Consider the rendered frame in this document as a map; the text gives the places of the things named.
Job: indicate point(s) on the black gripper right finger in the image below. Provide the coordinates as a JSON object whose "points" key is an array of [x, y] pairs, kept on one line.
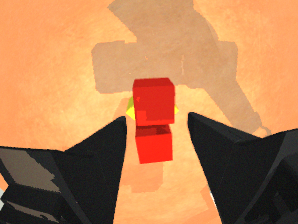
{"points": [[237, 165]]}

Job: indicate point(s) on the red cube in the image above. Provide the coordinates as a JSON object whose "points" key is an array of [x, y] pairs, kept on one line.
{"points": [[154, 143], [154, 99]]}

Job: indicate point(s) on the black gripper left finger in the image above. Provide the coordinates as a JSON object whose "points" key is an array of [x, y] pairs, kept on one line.
{"points": [[87, 175]]}

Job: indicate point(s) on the yellow cube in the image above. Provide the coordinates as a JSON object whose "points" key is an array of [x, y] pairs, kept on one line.
{"points": [[131, 113]]}

